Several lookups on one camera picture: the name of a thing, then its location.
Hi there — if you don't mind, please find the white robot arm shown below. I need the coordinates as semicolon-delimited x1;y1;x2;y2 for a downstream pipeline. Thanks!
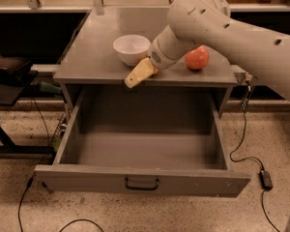
125;0;290;101

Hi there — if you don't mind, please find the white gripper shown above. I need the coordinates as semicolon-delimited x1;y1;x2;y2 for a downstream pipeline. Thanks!
125;38;177;88

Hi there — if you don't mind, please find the black cable left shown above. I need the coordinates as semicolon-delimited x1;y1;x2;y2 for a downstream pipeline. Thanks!
16;97;104;232

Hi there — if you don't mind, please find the black cable right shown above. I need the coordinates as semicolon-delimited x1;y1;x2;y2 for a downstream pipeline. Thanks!
229;80;281;232

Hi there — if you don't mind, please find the grey open top drawer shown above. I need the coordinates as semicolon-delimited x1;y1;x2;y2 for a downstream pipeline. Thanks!
36;86;250;197

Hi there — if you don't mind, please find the black side table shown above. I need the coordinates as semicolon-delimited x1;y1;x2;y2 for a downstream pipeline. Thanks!
0;71;53;157

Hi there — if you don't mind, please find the black cable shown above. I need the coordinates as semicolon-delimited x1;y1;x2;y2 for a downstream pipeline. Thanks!
16;97;104;232
229;80;281;232

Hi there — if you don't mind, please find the black power adapter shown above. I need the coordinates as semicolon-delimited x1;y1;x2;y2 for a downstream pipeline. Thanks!
259;170;273;190

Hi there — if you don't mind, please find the white ceramic bowl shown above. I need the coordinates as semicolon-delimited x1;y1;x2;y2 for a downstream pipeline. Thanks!
113;35;151;66

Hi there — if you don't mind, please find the red apple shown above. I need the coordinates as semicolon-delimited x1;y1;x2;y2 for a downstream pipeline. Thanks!
185;45;209;71

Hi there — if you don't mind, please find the black drawer handle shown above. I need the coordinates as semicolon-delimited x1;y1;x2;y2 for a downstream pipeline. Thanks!
125;177;160;191

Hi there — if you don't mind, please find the orange fruit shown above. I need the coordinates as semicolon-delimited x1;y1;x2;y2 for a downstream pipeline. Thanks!
153;67;159;75

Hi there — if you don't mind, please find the grey cabinet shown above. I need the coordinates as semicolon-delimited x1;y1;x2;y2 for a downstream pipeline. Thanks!
54;7;236;121

